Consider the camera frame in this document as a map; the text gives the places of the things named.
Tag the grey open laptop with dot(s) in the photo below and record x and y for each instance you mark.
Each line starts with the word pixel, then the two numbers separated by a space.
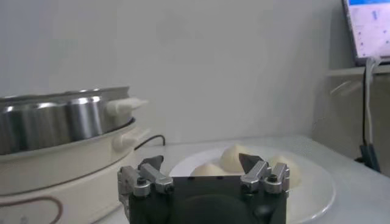
pixel 371 27

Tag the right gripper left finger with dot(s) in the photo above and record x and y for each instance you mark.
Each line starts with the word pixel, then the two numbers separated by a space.
pixel 157 179

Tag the black power adapter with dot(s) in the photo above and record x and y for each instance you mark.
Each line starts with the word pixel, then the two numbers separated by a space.
pixel 370 156

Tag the steel perforated steamer basket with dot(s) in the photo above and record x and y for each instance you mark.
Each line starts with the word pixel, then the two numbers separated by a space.
pixel 45 121

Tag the white steamed baozi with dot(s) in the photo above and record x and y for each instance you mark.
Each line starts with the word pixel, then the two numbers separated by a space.
pixel 208 170
pixel 294 173
pixel 230 158

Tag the white round plate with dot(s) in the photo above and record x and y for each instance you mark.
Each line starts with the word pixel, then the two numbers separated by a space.
pixel 310 194

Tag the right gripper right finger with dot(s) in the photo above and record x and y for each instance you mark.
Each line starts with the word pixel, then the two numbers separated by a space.
pixel 256 175

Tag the cream electric cooker base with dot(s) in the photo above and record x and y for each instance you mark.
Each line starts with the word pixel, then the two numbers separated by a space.
pixel 61 182

